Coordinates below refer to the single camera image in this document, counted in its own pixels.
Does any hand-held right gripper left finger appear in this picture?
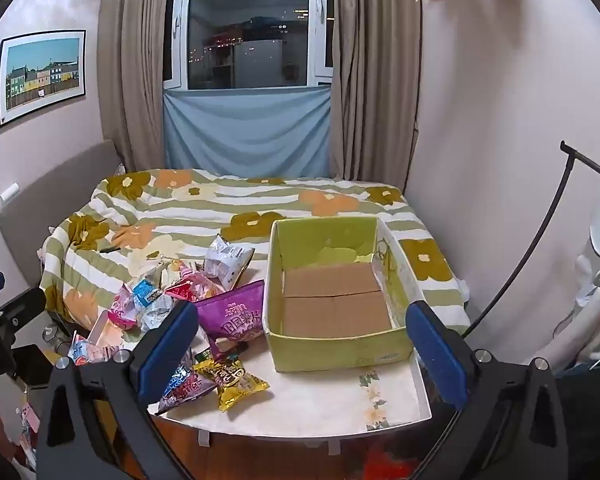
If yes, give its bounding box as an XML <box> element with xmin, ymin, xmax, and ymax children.
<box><xmin>35</xmin><ymin>300</ymin><xmax>216</xmax><ymax>480</ymax></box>

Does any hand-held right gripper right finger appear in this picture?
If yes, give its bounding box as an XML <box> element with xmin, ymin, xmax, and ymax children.
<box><xmin>405</xmin><ymin>301</ymin><xmax>568</xmax><ymax>480</ymax></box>

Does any purple cartoon print snack packet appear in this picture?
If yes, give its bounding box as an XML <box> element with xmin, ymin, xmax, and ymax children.
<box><xmin>157</xmin><ymin>355</ymin><xmax>216</xmax><ymax>415</ymax></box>

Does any green cardboard box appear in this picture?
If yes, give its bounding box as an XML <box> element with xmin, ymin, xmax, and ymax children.
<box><xmin>262</xmin><ymin>213</ymin><xmax>423</xmax><ymax>373</ymax></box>

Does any glass jar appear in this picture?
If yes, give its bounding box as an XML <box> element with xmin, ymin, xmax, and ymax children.
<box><xmin>42</xmin><ymin>325</ymin><xmax>68</xmax><ymax>356</ymax></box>

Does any pile of mixed snack packets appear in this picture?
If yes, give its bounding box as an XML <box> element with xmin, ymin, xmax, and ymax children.
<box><xmin>67</xmin><ymin>255</ymin><xmax>231</xmax><ymax>376</ymax></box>

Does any yellow snack packet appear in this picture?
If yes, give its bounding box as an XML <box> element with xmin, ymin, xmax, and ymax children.
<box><xmin>194</xmin><ymin>357</ymin><xmax>271</xmax><ymax>412</ymax></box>

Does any purple snack bag gold print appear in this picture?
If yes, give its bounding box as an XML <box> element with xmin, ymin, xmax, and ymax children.
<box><xmin>195</xmin><ymin>280</ymin><xmax>266</xmax><ymax>361</ymax></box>

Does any grey padded headboard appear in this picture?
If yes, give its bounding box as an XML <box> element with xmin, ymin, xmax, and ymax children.
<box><xmin>0</xmin><ymin>139</ymin><xmax>126</xmax><ymax>281</ymax></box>

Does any grey white snack packet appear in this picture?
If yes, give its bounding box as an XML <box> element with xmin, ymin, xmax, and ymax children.
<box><xmin>202</xmin><ymin>235</ymin><xmax>256</xmax><ymax>292</ymax></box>

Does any floral striped blanket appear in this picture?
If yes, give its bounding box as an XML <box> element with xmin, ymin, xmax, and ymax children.
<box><xmin>39</xmin><ymin>167</ymin><xmax>473</xmax><ymax>336</ymax></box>

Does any framed house picture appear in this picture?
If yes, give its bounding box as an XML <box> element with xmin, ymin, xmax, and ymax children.
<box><xmin>0</xmin><ymin>30</ymin><xmax>87</xmax><ymax>131</ymax></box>

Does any light blue cloth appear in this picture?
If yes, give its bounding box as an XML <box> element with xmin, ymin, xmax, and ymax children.
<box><xmin>162</xmin><ymin>85</ymin><xmax>332</xmax><ymax>178</ymax></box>

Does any beige curtain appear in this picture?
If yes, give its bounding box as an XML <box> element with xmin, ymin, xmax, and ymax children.
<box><xmin>327</xmin><ymin>0</ymin><xmax>423</xmax><ymax>196</ymax></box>
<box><xmin>99</xmin><ymin>0</ymin><xmax>178</xmax><ymax>173</ymax></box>

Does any black curved stand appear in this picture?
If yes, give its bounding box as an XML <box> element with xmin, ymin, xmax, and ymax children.
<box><xmin>462</xmin><ymin>140</ymin><xmax>600</xmax><ymax>338</ymax></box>

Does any white framed window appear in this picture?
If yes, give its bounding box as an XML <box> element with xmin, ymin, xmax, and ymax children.
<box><xmin>162</xmin><ymin>0</ymin><xmax>341</xmax><ymax>92</ymax></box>

